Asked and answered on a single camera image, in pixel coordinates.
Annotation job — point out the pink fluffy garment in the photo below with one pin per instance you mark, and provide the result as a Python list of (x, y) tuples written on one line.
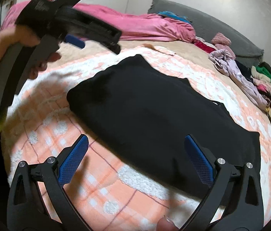
[(220, 39)]

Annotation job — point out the red cloth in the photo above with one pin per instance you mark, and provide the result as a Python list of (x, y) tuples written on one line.
[(204, 45)]

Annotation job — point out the lilac garment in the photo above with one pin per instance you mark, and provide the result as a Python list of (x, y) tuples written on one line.
[(236, 72)]

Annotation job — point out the teal cloth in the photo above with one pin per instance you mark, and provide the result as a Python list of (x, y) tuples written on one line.
[(171, 15)]

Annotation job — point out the pink white bear blanket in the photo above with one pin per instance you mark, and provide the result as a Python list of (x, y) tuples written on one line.
[(101, 197)]

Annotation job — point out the black garment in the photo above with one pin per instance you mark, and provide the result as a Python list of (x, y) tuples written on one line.
[(244, 69)]

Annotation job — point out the pink duvet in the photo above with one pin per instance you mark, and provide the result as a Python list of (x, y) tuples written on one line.
[(149, 26)]

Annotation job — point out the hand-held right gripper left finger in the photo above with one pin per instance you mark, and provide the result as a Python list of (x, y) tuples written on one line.
[(74, 158)]

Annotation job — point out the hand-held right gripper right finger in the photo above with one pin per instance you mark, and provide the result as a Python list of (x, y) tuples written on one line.
[(199, 161)]

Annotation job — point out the black printed t-shirt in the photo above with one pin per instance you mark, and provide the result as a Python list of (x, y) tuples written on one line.
[(149, 115)]

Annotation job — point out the pile of folded clothes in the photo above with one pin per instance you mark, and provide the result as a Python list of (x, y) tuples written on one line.
[(265, 77)]

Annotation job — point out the person's right hand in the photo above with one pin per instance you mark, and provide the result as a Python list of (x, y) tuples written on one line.
[(166, 225)]

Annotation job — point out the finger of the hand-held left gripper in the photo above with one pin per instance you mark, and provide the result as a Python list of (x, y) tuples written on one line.
[(75, 41)]

